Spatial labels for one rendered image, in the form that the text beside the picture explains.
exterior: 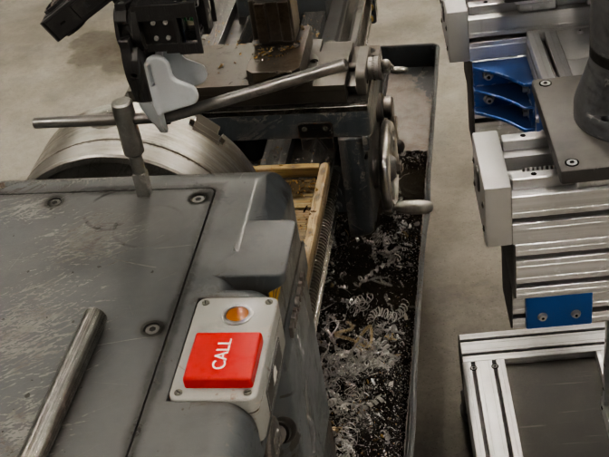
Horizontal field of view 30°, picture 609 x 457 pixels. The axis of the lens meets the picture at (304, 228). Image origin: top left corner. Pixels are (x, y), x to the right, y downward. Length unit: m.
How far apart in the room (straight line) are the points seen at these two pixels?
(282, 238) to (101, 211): 0.21
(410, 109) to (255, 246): 1.63
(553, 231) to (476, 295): 1.54
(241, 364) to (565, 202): 0.59
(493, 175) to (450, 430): 1.29
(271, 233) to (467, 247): 2.04
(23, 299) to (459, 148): 2.57
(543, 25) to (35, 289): 1.02
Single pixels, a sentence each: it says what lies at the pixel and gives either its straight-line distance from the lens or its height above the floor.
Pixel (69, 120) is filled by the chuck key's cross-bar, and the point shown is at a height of 1.35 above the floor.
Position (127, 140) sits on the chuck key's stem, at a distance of 1.18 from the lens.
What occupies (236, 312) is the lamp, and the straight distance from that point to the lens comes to 1.04.
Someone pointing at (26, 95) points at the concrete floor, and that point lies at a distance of 4.33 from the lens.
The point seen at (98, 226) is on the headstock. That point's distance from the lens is 1.20.
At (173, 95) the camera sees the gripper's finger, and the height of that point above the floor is 1.39.
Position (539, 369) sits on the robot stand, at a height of 0.21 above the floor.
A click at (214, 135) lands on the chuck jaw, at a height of 1.19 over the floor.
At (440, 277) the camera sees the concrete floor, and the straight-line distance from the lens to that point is 3.05.
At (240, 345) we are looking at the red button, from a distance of 0.99.
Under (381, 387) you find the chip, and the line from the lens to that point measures 1.90.
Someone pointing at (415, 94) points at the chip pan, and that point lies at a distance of 2.78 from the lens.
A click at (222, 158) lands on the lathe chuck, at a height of 1.18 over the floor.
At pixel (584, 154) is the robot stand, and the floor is 1.16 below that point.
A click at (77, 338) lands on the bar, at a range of 1.03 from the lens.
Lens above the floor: 1.91
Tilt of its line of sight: 36 degrees down
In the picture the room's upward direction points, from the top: 9 degrees counter-clockwise
